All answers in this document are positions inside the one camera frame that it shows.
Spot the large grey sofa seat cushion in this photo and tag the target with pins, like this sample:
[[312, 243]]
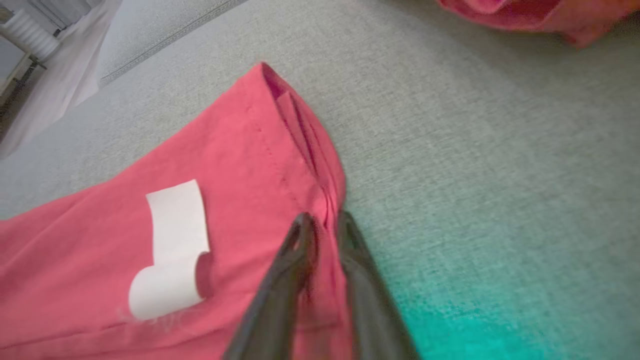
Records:
[[475, 175]]

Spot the red shorts with white band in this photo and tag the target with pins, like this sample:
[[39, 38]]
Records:
[[550, 15]]

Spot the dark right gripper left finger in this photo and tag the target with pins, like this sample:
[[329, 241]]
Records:
[[280, 300]]

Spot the white curtain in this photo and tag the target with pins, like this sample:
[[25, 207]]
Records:
[[65, 75]]

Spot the small grey sofa cushion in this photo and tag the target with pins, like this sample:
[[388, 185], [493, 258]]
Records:
[[145, 25]]

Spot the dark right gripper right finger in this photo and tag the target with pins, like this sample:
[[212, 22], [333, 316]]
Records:
[[372, 310]]

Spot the white radiator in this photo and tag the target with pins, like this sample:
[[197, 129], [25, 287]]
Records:
[[30, 32]]

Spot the red garment with white stripes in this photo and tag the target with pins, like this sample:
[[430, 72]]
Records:
[[150, 150]]

